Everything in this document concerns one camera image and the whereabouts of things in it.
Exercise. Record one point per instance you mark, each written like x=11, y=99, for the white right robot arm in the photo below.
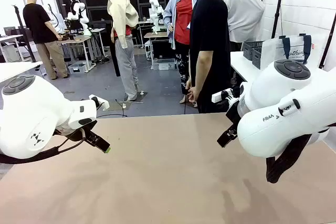
x=275, y=98

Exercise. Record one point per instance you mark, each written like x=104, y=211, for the clear plastic storage box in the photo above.
x=164, y=64

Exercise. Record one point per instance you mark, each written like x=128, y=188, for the small wooden top table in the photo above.
x=156, y=35

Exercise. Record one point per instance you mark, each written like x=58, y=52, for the black slanted tripod leg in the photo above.
x=328, y=43

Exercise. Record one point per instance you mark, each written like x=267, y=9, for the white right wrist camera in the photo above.
x=218, y=98

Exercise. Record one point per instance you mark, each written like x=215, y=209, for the mannequin beige jacket grey trousers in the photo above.
x=122, y=16

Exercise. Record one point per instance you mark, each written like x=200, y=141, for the white side table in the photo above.
x=241, y=64

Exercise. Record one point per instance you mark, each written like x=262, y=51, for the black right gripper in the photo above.
x=233, y=115

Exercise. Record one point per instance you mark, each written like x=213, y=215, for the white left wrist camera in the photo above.
x=101, y=103

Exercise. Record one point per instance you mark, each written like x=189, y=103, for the person in black t-shirt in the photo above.
x=210, y=24

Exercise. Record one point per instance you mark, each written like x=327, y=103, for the person in white shirt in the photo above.
x=244, y=16

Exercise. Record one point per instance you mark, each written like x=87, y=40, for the person's right hand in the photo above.
x=194, y=94

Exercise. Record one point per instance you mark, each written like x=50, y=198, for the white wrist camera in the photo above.
x=218, y=98
x=101, y=103

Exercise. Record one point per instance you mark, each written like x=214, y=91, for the background person black shirt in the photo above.
x=36, y=22

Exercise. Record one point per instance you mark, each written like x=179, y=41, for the mannequin blue shirt red top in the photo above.
x=181, y=19

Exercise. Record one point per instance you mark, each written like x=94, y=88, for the person's right forearm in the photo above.
x=204, y=69

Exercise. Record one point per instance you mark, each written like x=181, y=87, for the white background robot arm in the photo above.
x=78, y=11
x=155, y=11

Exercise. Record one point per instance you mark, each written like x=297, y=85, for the grey storage bin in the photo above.
x=77, y=67

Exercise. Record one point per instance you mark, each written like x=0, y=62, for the black tripod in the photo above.
x=22, y=30
x=278, y=11

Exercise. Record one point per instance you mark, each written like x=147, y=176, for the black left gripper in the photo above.
x=78, y=134

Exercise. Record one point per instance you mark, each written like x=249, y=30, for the grey plastic basket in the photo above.
x=248, y=48
x=257, y=58

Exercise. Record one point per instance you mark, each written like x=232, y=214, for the wooden top desk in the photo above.
x=78, y=39

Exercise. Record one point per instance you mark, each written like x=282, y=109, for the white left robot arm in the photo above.
x=31, y=113

